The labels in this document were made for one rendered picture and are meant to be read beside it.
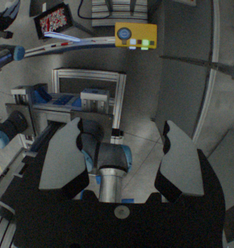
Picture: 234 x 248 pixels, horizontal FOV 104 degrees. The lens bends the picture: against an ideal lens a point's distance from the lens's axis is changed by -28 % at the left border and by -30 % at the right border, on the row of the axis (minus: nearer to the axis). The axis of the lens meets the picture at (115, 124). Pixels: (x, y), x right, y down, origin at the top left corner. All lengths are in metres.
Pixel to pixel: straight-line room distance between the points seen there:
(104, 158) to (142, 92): 1.29
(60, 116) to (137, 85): 1.10
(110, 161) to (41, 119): 0.58
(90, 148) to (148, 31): 0.51
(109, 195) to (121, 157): 0.15
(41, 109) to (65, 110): 0.19
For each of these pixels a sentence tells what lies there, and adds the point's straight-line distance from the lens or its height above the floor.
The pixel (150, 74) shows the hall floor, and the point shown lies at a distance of 1.64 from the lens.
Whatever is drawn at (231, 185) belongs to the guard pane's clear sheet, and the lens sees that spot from 0.64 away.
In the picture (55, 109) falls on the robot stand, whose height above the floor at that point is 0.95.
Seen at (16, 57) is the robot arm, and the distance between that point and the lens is 0.68.
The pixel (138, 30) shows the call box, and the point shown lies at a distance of 0.53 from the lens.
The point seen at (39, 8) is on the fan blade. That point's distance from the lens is 0.55.
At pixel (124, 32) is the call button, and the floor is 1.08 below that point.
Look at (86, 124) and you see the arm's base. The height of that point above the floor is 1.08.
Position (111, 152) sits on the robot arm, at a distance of 0.50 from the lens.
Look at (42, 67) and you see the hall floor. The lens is 1.93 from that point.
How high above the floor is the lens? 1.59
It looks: 59 degrees down
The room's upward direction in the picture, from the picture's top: 173 degrees counter-clockwise
